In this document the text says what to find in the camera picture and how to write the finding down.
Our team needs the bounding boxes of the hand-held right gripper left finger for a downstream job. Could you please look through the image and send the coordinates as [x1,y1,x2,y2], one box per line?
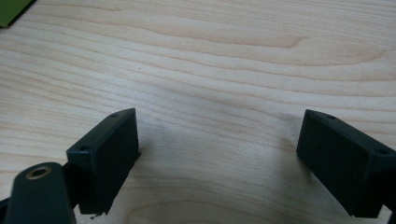
[65,107,141,217]

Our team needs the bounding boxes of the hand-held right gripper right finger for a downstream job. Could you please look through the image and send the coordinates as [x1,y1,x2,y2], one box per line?
[295,108,396,219]

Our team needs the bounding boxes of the green box lid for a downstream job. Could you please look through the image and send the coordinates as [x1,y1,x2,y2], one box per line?
[0,0,37,29]

